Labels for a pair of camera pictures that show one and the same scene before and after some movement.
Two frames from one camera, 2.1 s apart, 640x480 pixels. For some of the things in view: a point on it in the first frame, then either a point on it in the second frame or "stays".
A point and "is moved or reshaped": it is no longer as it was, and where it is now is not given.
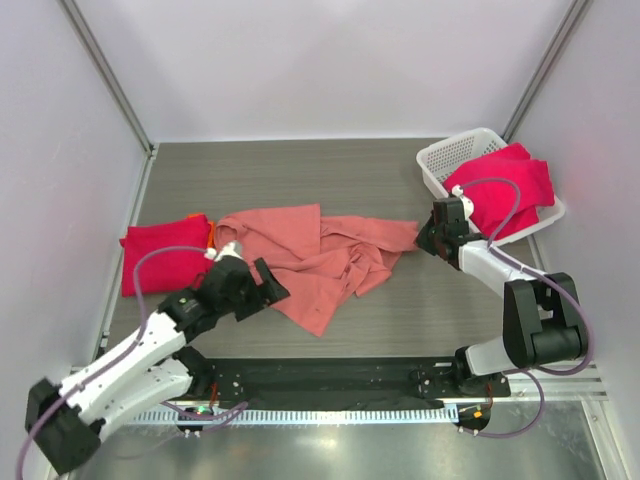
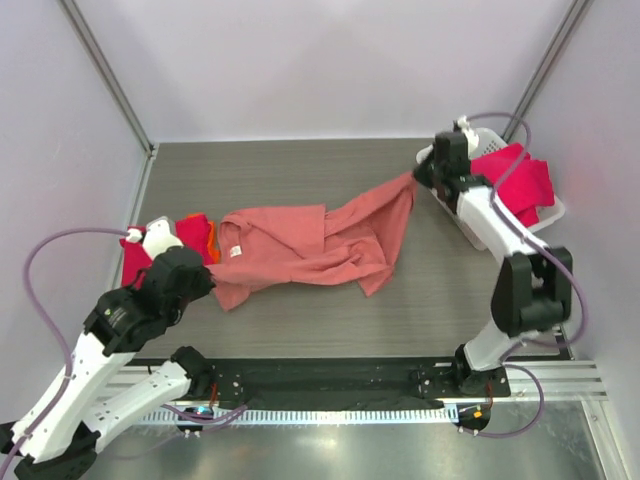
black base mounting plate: x=319 y=378 stays
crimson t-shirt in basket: x=505 y=189 stays
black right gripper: x=422 y=238 -> x=421 y=175
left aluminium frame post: x=108 y=73 stays
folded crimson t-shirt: x=165 y=257 stays
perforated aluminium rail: x=296 y=415 stays
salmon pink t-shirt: x=318 y=259 is moved or reshaped
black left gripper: x=275 y=291 -> x=206 y=282
